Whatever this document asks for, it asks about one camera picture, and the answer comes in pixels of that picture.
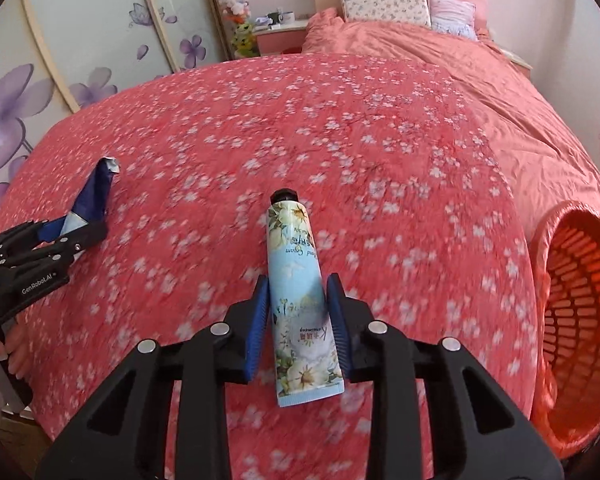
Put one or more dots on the orange plastic laundry basket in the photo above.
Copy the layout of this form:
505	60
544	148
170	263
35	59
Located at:
565	258

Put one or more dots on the right bedside table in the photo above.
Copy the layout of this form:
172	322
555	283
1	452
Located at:
520	64

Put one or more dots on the floral hand cream tube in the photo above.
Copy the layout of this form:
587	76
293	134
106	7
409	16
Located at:
306	361

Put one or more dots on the floral sliding wardrobe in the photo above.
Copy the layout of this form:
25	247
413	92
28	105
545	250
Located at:
59	56

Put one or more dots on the pink bedside table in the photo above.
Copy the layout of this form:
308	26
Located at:
285	39

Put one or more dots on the red floral tablecloth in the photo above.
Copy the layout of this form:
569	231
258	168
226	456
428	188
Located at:
406	204

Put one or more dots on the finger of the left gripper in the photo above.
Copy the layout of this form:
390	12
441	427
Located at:
85	237
50	231

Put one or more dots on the plush toys display tube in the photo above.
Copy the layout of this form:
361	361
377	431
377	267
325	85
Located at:
238	26

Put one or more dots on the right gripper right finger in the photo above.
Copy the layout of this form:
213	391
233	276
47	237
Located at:
371	350

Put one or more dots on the salmon pink bed duvet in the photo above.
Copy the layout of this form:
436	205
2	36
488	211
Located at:
542	160

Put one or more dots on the pink striped pillow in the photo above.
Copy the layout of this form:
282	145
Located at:
453	17

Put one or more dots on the person's left hand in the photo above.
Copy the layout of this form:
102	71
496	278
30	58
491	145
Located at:
16	346

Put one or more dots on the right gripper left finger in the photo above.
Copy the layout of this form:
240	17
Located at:
225	352

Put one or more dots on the blue snack wrapper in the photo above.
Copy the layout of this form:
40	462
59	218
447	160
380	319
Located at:
91	203

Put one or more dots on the floral white pillow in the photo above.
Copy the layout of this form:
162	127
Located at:
415	12

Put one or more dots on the white mug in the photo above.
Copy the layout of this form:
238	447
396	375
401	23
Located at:
287	18

